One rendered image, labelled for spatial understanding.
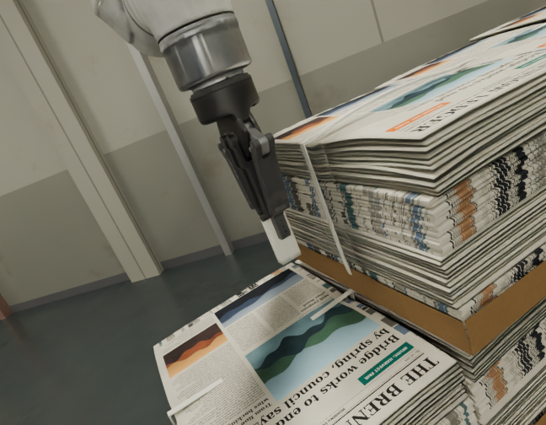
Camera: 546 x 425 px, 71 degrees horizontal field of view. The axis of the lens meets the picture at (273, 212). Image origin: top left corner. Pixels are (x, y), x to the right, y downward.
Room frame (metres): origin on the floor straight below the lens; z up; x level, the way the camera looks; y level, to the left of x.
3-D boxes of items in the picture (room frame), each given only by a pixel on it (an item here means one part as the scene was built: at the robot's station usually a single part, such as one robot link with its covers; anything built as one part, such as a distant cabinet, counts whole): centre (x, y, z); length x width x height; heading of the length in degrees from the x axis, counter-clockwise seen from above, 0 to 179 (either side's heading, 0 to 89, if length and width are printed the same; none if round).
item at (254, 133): (0.43, -0.01, 1.10); 0.05 x 0.02 x 0.05; 20
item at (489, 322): (0.41, -0.24, 0.86); 0.29 x 0.16 x 0.04; 109
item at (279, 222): (0.45, -0.01, 0.99); 0.03 x 0.01 x 0.05; 20
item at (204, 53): (0.47, 0.00, 1.19); 0.09 x 0.09 x 0.06
